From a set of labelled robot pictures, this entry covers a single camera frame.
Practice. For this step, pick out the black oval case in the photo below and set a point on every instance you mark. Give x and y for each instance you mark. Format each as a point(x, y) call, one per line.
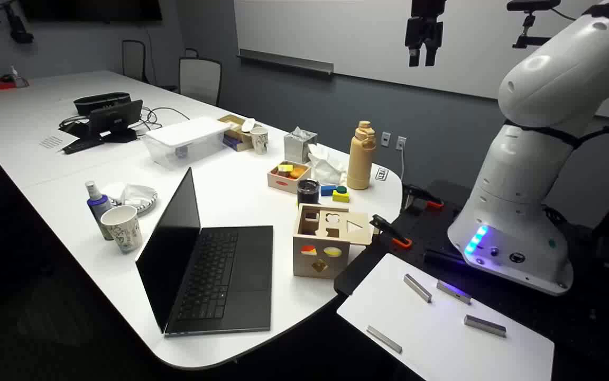
point(93, 102)

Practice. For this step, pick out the black tablet on stand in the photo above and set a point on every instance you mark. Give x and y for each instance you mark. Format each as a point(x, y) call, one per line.
point(111, 123)

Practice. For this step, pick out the black open laptop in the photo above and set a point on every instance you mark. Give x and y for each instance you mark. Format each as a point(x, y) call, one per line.
point(203, 279)

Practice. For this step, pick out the patterned paper cup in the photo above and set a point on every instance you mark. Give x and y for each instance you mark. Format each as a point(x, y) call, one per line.
point(124, 227)

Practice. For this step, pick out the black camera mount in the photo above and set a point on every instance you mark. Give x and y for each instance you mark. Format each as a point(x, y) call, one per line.
point(530, 8)

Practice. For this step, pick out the black orange rear clamp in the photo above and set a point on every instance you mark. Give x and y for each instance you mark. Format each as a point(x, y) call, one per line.
point(412, 194)

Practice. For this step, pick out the white office chair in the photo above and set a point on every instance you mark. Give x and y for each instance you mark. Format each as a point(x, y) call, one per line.
point(200, 79)

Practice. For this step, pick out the green and yellow block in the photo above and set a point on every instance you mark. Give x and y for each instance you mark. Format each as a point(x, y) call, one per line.
point(340, 196)

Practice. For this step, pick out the black orange clamp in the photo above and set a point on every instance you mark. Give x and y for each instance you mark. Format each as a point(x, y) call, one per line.
point(393, 235)
point(412, 194)

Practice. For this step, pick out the tan water bottle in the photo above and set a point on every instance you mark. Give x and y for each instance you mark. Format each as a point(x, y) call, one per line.
point(360, 156)

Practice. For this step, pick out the small cardboard box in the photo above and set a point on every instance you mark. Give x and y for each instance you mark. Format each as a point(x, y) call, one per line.
point(234, 134)

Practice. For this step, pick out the blue spray bottle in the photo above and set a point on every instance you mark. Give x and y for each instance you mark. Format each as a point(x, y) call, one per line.
point(97, 203)

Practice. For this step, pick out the white board with metal strips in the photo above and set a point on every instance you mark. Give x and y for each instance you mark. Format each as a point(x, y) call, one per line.
point(441, 337)

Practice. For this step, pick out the white paper cup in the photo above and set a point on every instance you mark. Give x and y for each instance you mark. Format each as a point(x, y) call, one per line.
point(259, 138)

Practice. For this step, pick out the black camera on wall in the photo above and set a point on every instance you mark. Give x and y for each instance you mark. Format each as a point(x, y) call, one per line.
point(423, 30)

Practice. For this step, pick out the white tissue box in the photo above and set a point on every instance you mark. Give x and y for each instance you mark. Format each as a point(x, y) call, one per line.
point(296, 145)

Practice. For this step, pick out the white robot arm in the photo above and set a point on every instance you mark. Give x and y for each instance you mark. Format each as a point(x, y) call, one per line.
point(548, 102)

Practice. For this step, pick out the black cylinder cup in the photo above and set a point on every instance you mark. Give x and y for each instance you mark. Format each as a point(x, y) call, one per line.
point(306, 192)

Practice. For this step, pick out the clear plastic storage bin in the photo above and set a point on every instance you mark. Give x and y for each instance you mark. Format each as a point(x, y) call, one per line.
point(184, 142)

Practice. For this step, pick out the wooden shape sorter box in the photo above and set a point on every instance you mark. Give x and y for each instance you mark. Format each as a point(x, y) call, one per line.
point(324, 237)

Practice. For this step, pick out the dark rear office chair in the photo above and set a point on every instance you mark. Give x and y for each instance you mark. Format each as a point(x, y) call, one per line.
point(133, 58)

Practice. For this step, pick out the blue block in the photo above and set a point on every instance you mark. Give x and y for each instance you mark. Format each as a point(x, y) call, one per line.
point(327, 192)

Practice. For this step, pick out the wooden tray of blocks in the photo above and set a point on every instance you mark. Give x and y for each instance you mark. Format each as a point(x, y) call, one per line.
point(286, 176)

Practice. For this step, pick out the red item on table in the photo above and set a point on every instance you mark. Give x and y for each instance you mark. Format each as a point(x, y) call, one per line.
point(8, 80)

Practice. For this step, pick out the grey wall outlet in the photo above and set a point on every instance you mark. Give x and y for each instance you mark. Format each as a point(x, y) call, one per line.
point(385, 140)

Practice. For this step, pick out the clear plastic lid dish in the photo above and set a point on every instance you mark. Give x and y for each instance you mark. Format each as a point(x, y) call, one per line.
point(140, 198)

